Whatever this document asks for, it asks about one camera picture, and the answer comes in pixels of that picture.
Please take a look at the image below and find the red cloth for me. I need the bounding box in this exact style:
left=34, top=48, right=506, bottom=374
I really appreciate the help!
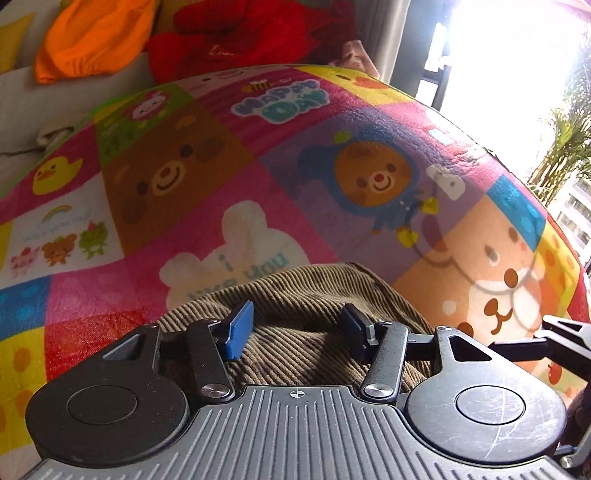
left=148, top=0, right=365, bottom=85

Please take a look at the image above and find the pink plush toy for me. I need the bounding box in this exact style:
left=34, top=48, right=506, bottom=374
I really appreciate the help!
left=328, top=39, right=380, bottom=80

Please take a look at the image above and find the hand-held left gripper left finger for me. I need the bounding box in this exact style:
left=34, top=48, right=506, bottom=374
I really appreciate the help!
left=99, top=300, right=254, bottom=403

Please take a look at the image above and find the small white cloth item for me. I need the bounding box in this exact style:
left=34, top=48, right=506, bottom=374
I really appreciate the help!
left=37, top=122, right=87, bottom=149

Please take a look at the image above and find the brown corduroy garment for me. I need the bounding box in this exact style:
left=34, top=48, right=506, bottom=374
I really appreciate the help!
left=154, top=263, right=435, bottom=398

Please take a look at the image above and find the grey curtain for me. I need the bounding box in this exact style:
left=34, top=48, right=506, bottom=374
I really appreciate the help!
left=365, top=0, right=413, bottom=88

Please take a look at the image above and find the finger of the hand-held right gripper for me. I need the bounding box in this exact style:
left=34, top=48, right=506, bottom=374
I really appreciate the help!
left=489, top=315, right=591, bottom=370

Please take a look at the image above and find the orange cloth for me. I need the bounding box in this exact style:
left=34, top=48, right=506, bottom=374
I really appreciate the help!
left=34, top=0, right=158, bottom=85

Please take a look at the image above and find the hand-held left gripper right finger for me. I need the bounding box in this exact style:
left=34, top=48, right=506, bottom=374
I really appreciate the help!
left=341, top=305, right=511, bottom=402

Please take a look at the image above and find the grey covered sofa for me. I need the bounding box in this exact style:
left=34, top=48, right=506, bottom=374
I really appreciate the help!
left=0, top=46, right=160, bottom=195

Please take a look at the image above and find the colourful cartoon play mat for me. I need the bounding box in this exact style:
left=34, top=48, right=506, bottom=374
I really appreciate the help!
left=0, top=65, right=591, bottom=462

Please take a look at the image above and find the yellow cushion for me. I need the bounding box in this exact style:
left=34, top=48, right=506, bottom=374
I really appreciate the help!
left=0, top=11, right=36, bottom=75

